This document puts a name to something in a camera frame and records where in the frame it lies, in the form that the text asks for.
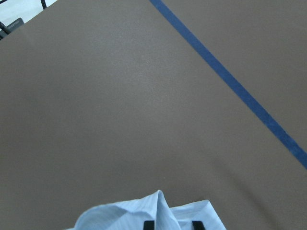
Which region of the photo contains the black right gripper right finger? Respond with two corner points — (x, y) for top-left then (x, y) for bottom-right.
(192, 221), (204, 230)

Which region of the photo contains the light blue button-up shirt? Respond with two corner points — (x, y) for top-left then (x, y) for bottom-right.
(73, 190), (225, 230)

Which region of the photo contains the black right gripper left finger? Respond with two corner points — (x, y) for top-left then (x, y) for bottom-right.
(143, 220), (155, 230)

